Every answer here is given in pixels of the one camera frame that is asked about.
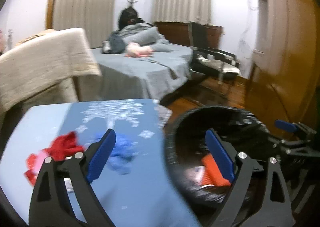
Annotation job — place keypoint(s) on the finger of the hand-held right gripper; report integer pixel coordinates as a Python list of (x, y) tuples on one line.
[(285, 125), (295, 148)]

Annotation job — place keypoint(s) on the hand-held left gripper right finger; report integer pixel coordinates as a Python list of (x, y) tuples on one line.
[(220, 157)]

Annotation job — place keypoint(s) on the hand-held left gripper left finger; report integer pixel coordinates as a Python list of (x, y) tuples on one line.
[(100, 157)]

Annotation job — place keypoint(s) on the orange knit pouch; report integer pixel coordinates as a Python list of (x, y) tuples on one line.
[(213, 172)]

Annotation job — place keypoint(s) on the white and blue box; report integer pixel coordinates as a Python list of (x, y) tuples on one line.
[(196, 174)]

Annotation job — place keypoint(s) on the bin with black liner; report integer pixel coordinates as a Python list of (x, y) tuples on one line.
[(190, 137)]

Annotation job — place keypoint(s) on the red cloth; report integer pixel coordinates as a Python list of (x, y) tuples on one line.
[(63, 145)]

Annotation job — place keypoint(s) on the pink knotted cloth strip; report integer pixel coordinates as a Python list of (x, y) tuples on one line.
[(41, 158)]

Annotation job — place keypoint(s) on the blue printed tablecloth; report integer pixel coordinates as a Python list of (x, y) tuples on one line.
[(140, 192)]

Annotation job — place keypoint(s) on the grey quilted cloth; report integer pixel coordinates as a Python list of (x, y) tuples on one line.
[(162, 115)]

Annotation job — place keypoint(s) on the wooden wardrobe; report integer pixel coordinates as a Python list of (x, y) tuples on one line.
[(287, 41)]

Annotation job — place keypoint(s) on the silver cushion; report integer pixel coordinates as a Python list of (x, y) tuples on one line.
[(220, 65)]

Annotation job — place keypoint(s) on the bed with grey sheet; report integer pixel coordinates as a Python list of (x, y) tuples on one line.
[(140, 74)]

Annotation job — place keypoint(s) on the beige quilted blanket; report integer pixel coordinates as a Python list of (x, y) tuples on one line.
[(42, 64)]

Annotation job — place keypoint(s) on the dark blue-grey garment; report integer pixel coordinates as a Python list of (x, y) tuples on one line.
[(115, 45)]

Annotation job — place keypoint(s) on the pink plush toy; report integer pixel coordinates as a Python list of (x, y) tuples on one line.
[(137, 50)]

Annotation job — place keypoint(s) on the black office chair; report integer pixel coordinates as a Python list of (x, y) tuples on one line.
[(200, 34)]

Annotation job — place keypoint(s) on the grey duvet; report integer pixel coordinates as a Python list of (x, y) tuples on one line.
[(142, 34)]

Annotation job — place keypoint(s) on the wooden bed headboard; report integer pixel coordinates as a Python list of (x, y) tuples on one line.
[(175, 31)]

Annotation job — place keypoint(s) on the tan folded cloth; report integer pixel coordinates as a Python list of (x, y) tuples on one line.
[(35, 36)]

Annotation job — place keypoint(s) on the wide beige curtain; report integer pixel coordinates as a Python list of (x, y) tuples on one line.
[(85, 6)]

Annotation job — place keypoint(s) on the wooden window frame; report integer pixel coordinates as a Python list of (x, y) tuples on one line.
[(51, 1)]

